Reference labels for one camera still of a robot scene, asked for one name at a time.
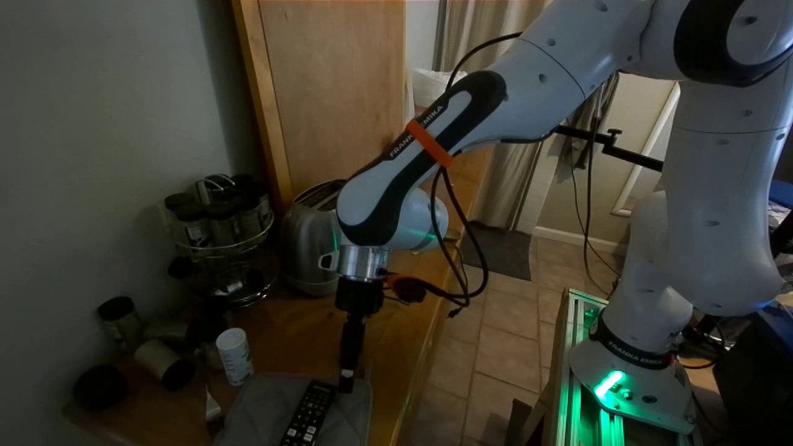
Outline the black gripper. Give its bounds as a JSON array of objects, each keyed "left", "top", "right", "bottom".
[{"left": 334, "top": 245, "right": 386, "bottom": 391}]

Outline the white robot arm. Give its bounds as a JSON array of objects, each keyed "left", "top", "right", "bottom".
[{"left": 337, "top": 0, "right": 793, "bottom": 388}]

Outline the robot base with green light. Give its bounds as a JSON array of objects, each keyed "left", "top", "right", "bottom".
[{"left": 544, "top": 288, "right": 698, "bottom": 446}]

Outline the wooden dresser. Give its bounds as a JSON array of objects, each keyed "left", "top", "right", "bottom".
[{"left": 61, "top": 146, "right": 498, "bottom": 446}]

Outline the black remote control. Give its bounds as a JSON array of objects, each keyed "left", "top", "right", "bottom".
[{"left": 278, "top": 379, "right": 337, "bottom": 446}]

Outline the silver toaster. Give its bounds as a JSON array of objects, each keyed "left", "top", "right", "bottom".
[{"left": 280, "top": 178, "right": 345, "bottom": 297}]

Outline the white pill bottle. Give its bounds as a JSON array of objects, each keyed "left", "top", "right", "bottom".
[{"left": 215, "top": 326, "right": 253, "bottom": 387}]

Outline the dark floor mat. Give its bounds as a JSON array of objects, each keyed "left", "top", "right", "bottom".
[{"left": 461, "top": 225, "right": 529, "bottom": 281}]

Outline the dark tin can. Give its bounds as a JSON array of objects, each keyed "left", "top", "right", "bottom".
[{"left": 97, "top": 296, "right": 143, "bottom": 353}]

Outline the large plywood board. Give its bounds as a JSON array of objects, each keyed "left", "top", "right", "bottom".
[{"left": 231, "top": 0, "right": 406, "bottom": 213}]

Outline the white bag on counter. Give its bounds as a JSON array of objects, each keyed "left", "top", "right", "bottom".
[{"left": 411, "top": 66, "right": 451, "bottom": 112}]

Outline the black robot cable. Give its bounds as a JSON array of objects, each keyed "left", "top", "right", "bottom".
[{"left": 383, "top": 32, "right": 526, "bottom": 319}]

